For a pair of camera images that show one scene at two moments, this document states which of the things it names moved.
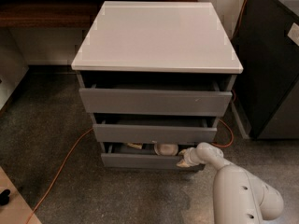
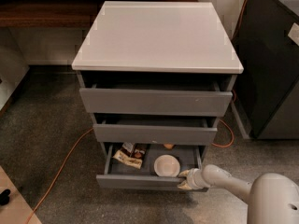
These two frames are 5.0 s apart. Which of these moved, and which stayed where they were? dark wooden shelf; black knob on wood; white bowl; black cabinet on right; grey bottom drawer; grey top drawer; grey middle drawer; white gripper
Moved: grey bottom drawer; white gripper; white bowl
Stayed: grey middle drawer; dark wooden shelf; black cabinet on right; grey top drawer; black knob on wood
